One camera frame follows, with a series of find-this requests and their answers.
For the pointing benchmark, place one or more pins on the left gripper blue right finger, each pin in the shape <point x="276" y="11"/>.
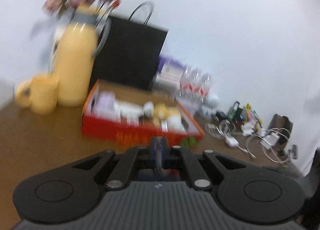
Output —
<point x="165" y="152"/>

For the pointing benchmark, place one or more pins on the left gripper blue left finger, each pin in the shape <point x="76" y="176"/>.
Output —
<point x="156" y="152"/>

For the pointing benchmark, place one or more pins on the plush toy yellow white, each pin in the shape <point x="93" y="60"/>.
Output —
<point x="167" y="118"/>

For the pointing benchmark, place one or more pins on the white cloth in box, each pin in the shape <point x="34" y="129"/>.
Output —
<point x="133" y="113"/>

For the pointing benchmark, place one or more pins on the red cardboard box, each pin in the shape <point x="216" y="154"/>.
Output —
<point x="129" y="135"/>

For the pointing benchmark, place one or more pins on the left water bottle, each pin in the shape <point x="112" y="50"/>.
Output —
<point x="185" y="91"/>

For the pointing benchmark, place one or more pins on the water bottle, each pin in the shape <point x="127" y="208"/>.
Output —
<point x="194" y="85"/>
<point x="206" y="84"/>
<point x="185" y="91"/>

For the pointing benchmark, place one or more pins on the clear plastic food container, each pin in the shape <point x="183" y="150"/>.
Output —
<point x="165" y="86"/>

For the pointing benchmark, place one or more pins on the black power adapter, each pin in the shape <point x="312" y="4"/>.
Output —
<point x="220" y="116"/>

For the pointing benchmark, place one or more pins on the purple rolled towel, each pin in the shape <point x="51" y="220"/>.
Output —
<point x="104" y="106"/>

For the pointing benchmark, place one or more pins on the white robot figurine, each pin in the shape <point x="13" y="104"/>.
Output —
<point x="209" y="106"/>

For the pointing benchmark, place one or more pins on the middle water bottle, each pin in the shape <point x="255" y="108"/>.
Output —
<point x="194" y="85"/>

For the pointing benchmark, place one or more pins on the right water bottle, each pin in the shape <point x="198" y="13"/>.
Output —
<point x="206" y="84"/>

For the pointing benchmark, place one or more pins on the green hand sanitizer bottle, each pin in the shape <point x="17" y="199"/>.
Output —
<point x="232" y="111"/>

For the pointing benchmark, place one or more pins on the purple tissue pack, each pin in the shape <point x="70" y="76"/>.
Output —
<point x="170" y="66"/>

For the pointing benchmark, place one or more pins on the colourful snack packet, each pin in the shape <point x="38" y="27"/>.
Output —
<point x="252" y="117"/>

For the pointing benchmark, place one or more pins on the black paper shopping bag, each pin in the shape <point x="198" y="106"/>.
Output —
<point x="130" y="55"/>

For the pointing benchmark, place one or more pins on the yellow ceramic mug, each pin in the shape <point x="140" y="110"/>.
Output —
<point x="39" y="94"/>

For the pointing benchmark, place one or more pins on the yellow thermos jug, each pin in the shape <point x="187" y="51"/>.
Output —
<point x="75" y="54"/>

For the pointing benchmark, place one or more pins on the white wall charger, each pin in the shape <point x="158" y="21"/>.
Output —
<point x="270" y="140"/>

